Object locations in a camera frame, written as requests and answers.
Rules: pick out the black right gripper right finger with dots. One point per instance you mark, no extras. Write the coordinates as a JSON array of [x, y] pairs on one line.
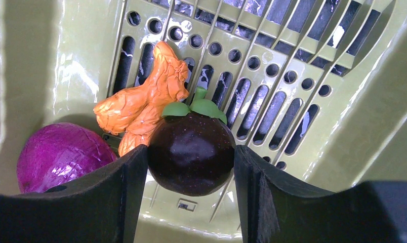
[[275, 206]]

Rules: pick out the yellow orange food piece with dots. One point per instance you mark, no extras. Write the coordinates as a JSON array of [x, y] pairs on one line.
[[136, 112]]

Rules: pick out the olive green plastic basket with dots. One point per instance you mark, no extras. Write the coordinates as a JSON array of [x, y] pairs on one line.
[[316, 88]]

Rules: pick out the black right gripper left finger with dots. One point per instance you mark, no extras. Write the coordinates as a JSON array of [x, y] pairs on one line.
[[102, 206]]

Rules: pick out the magenta purple food piece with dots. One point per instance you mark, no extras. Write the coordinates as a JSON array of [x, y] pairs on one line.
[[59, 153]]

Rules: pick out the dark purple plum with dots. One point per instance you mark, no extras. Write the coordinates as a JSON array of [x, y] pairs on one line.
[[191, 151]]

